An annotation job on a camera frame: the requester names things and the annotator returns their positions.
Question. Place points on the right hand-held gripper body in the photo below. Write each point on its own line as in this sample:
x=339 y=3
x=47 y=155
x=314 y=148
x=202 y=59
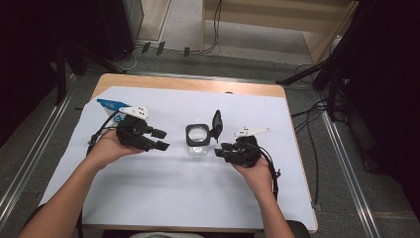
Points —
x=246 y=153

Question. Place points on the white blue printed packet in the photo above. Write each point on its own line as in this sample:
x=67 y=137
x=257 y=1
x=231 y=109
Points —
x=111 y=105

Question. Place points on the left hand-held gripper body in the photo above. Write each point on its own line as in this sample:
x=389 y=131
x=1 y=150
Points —
x=133 y=134

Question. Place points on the white table sheet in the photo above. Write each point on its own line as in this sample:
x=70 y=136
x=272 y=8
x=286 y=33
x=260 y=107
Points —
x=191 y=191

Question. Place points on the black metal stand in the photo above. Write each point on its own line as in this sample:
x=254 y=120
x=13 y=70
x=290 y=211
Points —
x=307 y=73
x=61 y=76

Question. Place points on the light wooden frame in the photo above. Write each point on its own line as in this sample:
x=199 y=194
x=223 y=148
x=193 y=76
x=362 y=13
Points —
x=264 y=23

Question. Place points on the wooden table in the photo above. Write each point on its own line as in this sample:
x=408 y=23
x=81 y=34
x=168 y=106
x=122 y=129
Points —
x=185 y=83

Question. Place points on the person's grey clothing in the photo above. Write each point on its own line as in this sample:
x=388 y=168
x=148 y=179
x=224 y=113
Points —
x=165 y=235

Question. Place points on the metal floor rail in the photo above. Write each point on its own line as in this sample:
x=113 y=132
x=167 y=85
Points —
x=31 y=162
x=350 y=178

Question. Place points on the person's right hand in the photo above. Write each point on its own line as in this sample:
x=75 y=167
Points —
x=259 y=177

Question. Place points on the black tape strip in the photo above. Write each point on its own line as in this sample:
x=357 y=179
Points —
x=146 y=47
x=160 y=48
x=186 y=52

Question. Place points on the person's left hand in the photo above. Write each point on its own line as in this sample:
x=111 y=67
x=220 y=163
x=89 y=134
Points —
x=107 y=153

